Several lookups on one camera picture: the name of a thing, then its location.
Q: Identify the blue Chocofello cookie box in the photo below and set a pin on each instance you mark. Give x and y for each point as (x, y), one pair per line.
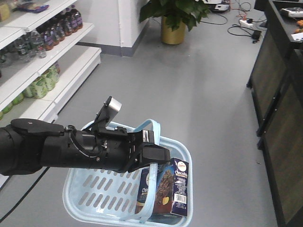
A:
(171, 189)

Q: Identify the white power strip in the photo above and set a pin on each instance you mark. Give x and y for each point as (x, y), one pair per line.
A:
(244, 23)

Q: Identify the white supermarket shelf unit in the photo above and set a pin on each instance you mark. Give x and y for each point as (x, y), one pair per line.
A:
(76, 63)

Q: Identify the gold plant pot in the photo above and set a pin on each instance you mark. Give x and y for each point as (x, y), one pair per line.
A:
(168, 36)

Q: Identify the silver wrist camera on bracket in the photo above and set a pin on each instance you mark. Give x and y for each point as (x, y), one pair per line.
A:
(109, 110)

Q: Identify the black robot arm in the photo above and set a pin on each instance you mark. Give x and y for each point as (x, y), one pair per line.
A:
(27, 145)

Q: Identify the light blue plastic basket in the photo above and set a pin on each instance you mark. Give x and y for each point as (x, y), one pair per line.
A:
(108, 198)

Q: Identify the dark wood-panel counter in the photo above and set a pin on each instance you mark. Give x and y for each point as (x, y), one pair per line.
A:
(276, 84)

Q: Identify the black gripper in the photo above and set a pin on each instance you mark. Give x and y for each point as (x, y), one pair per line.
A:
(116, 150)

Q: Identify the potted green plant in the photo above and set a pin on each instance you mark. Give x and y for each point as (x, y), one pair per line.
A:
(190, 12)

